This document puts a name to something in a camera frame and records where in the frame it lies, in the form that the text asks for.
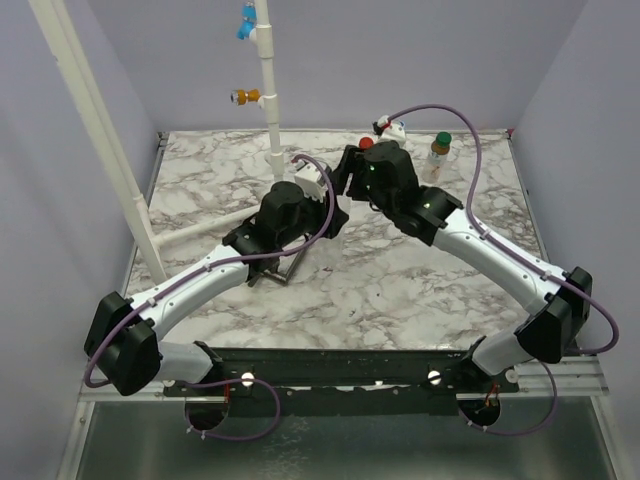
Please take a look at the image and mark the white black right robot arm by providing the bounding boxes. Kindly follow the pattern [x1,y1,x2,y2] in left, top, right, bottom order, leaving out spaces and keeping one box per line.
[331,141,593,392]

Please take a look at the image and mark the white pvc pipe frame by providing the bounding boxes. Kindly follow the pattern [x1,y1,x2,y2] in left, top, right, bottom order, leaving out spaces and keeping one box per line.
[28,0,290,284]

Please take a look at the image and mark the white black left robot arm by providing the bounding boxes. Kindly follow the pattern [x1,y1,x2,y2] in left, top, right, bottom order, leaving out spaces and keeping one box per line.
[84,181,348,396]

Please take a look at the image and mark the aluminium extrusion rail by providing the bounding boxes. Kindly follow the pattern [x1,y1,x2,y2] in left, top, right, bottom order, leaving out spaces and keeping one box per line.
[54,132,169,480]

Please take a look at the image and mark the clear bottle green white label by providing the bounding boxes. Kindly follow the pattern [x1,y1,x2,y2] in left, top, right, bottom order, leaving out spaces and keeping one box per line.
[422,137,451,184]

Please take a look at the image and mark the blue pipe valve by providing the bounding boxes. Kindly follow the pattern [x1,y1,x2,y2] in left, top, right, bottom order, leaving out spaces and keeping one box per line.
[236,1,257,40]

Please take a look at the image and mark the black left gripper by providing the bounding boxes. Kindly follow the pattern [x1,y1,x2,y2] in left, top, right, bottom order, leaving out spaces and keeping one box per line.
[278,186,347,247]

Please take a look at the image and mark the red bottle cap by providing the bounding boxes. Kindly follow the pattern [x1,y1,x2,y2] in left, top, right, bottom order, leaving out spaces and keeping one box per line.
[359,137,374,149]

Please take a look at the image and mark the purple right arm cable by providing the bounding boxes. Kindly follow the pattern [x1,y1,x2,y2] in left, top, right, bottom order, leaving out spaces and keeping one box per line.
[387,103,620,436]

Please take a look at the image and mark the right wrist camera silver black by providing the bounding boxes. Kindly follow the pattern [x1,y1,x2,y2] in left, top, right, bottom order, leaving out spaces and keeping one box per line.
[372,115,407,148]

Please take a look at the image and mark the green bottle cap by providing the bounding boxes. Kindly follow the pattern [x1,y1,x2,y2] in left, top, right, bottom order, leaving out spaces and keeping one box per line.
[435,131,452,148]

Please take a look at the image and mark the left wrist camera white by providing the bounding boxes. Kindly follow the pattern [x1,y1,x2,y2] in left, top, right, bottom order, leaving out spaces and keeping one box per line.
[294,158,331,203]

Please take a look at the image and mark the orange pipe nozzle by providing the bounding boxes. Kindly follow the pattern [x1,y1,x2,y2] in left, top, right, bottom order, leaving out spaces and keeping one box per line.
[230,89,261,106]

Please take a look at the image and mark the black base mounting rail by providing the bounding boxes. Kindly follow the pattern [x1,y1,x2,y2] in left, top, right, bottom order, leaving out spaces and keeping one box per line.
[164,348,519,417]

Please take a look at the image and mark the grey metal crank handle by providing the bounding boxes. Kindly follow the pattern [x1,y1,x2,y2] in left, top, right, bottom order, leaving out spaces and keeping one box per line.
[248,248,307,287]

